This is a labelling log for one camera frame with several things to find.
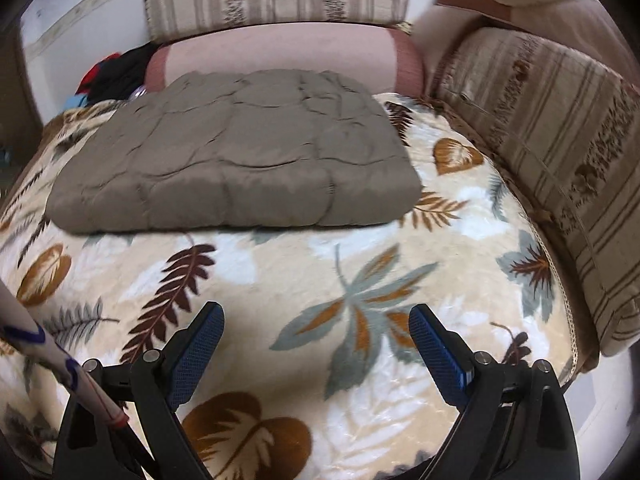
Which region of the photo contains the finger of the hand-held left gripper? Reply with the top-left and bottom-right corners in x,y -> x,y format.
117,422 -> 155,473

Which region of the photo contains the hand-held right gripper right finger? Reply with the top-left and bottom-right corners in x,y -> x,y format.
408,304 -> 582,480

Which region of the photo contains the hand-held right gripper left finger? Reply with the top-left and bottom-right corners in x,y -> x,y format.
52,301 -> 225,480

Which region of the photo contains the olive quilted hooded jacket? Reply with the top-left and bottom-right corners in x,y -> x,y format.
46,69 -> 423,235

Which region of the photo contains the pile of dark clothes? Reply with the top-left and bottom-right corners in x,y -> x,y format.
75,42 -> 161,108

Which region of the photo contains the leaf print blanket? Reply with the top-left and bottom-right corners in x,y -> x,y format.
0,92 -> 588,480

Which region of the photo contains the pink bolster cushion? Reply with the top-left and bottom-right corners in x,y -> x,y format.
145,22 -> 426,98

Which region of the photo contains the brown sofa backrest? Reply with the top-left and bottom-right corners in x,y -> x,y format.
435,0 -> 640,101

